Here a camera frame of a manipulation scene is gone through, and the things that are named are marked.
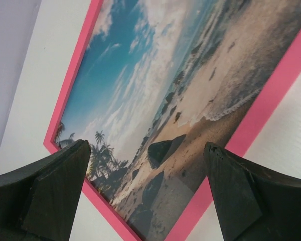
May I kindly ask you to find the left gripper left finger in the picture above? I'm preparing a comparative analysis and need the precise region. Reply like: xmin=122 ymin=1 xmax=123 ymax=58
xmin=0 ymin=140 xmax=90 ymax=240

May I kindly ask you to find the pink picture frame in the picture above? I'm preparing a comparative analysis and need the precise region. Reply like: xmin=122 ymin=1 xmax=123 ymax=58
xmin=44 ymin=1 xmax=301 ymax=240

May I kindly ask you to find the beach photo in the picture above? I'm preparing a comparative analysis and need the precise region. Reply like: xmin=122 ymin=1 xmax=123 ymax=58
xmin=50 ymin=1 xmax=301 ymax=240

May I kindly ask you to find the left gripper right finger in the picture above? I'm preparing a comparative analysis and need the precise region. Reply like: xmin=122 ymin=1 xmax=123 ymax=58
xmin=204 ymin=142 xmax=301 ymax=240

